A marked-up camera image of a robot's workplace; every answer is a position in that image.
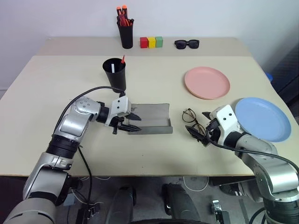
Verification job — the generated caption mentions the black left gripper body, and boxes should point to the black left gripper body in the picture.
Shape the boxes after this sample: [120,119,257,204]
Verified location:
[111,111,133,135]

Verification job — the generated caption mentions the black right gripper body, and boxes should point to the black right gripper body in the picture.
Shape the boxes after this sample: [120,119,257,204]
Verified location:
[201,118,222,148]

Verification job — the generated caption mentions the open grey glasses case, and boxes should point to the open grey glasses case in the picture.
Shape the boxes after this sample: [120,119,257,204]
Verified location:
[127,103,174,136]

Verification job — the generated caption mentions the wide black plastic cup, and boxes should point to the wide black plastic cup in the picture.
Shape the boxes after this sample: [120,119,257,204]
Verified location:
[102,57,128,93]

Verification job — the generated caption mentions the tall black pen cup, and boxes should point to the tall black pen cup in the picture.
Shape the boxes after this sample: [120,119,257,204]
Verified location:
[116,19,135,49]

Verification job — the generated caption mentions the pink plastic plate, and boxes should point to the pink plastic plate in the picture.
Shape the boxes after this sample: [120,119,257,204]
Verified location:
[184,66,231,101]

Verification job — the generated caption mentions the blue plastic plate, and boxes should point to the blue plastic plate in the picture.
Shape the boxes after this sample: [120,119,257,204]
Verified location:
[234,97,292,143]

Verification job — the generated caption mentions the black bar under table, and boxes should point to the black bar under table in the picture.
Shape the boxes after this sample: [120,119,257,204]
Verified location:
[209,176,256,194]

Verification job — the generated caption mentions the dark rounded shape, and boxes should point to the dark rounded shape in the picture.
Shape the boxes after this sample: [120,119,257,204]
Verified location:
[106,185,137,224]
[161,183,202,224]

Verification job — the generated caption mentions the black sunglasses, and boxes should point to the black sunglasses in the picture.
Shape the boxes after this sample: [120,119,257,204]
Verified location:
[174,39,200,50]

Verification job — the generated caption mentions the dark carbon pattern panel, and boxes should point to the dark carbon pattern panel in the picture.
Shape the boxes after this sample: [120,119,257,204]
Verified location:
[271,49,299,104]

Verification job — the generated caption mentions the red pen with black clip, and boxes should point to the red pen with black clip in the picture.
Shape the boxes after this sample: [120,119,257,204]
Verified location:
[118,14,130,27]

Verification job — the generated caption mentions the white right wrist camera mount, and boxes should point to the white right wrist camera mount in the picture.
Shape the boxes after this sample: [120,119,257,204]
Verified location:
[209,104,242,146]

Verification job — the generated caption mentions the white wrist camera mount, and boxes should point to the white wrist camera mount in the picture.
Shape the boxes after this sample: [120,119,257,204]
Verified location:
[209,104,242,146]
[105,95,132,126]

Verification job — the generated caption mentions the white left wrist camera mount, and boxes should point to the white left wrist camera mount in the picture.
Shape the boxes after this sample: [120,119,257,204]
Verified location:
[105,95,132,126]

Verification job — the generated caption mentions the thin brown frame eyeglasses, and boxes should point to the thin brown frame eyeglasses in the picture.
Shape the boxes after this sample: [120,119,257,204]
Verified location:
[182,108,207,137]

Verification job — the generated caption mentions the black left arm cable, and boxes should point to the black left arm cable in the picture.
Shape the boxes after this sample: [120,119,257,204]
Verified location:
[52,86,128,210]

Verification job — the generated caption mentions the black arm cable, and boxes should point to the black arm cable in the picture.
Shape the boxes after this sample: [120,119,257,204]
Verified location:
[52,86,128,210]
[205,126,299,175]

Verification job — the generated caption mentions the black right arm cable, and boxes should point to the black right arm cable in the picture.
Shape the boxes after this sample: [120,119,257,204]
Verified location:
[205,126,299,175]

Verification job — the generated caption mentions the white floor cable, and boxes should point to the white floor cable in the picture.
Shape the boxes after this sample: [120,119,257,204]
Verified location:
[183,176,210,191]

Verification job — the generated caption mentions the metal bracket on floor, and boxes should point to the metal bracket on floor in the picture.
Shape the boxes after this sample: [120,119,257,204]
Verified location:
[209,199,231,224]

